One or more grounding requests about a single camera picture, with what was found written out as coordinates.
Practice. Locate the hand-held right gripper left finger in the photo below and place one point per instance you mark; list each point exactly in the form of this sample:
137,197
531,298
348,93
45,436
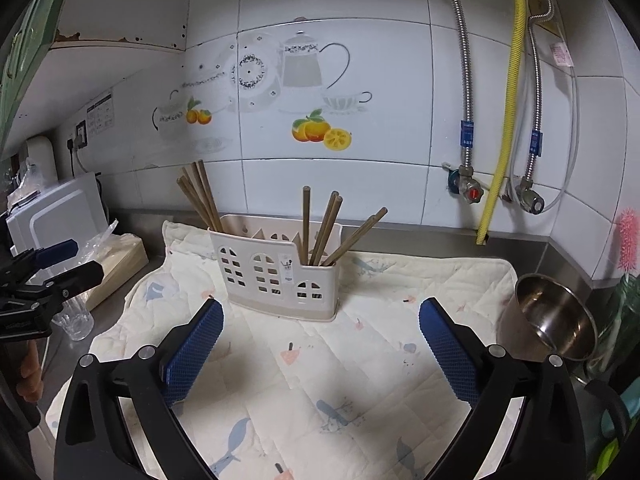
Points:
195,350

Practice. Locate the green wall cabinet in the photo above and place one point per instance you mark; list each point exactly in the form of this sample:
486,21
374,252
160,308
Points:
25,35

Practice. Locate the quilted printed cream mat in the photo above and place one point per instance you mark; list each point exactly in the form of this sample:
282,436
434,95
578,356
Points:
325,385

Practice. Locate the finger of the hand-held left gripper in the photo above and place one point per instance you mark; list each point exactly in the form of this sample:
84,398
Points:
75,277
55,252

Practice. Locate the clear plastic bag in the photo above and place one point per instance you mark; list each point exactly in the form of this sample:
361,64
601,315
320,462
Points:
97,242

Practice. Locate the printed wall sticker label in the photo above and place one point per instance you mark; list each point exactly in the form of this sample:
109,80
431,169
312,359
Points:
101,112

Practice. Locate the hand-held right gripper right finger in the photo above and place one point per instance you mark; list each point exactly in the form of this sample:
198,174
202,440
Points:
447,350

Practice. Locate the paper tag red print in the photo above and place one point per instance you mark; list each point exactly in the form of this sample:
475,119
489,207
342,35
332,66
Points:
562,55

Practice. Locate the white microwave oven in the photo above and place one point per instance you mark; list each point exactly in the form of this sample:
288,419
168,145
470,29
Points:
60,215

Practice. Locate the yellow gas pipe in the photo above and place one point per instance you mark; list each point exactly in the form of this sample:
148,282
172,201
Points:
509,110

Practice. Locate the steel angle valve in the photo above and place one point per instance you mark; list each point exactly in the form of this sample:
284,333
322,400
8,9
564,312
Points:
529,199

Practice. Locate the clear drinking glass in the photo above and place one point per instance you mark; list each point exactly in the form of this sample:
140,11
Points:
74,320

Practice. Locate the pink bottle brush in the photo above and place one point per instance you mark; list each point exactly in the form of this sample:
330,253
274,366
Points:
627,240

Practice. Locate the person's left hand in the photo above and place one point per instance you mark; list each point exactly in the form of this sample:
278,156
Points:
30,375

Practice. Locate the brown wooden chopstick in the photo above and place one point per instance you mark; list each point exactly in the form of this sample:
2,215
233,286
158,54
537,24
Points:
365,227
350,237
189,194
197,194
305,225
323,227
332,220
210,197
204,199

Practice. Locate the beige plastic utensil holder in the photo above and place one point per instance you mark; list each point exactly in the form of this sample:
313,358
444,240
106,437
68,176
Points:
250,280

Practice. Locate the stainless steel pot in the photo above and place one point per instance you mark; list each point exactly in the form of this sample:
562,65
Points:
550,320

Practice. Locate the white kitchen appliance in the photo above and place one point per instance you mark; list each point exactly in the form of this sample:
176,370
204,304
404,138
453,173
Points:
40,157

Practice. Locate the light wooden box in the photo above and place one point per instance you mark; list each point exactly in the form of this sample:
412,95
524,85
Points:
122,260

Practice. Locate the wall socket with plug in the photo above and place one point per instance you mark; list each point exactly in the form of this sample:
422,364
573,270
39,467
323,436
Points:
80,136

